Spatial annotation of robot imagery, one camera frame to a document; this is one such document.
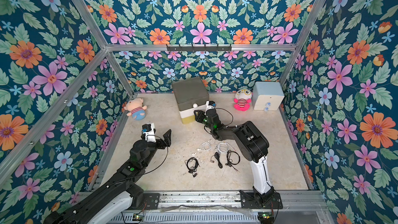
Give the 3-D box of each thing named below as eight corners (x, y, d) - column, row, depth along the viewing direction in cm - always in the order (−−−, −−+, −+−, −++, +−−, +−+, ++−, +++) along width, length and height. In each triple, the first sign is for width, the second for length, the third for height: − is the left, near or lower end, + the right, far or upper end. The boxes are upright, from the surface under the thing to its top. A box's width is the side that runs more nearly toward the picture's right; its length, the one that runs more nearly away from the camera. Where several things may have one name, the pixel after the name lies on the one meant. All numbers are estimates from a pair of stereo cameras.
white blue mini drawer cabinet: (252, 112, 111) (257, 97, 99) (249, 96, 121) (253, 81, 109) (278, 111, 111) (286, 97, 99) (272, 96, 121) (279, 81, 109)
